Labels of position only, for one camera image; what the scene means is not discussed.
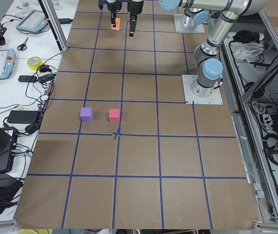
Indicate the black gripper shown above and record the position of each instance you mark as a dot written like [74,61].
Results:
[135,6]
[112,6]

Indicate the orange foam cube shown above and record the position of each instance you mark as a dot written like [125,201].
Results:
[116,26]

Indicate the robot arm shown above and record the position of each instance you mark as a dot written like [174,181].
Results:
[210,68]
[166,5]

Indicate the teach pendant far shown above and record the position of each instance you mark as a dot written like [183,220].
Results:
[33,23]

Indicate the yellow tape roll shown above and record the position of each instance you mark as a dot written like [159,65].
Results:
[34,63]

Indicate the red foam cube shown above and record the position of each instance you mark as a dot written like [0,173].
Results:
[114,115]

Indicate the purple foam cube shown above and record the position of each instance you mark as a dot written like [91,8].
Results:
[86,114]

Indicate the black phone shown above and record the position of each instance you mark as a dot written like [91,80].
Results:
[27,79]

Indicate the black power adapter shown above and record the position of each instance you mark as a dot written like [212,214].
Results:
[22,117]

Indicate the aluminium frame post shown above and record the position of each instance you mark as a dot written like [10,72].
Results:
[54,23]

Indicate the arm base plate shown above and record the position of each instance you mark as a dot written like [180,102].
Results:
[196,94]
[186,24]

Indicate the black handled scissors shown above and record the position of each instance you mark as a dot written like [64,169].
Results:
[23,46]

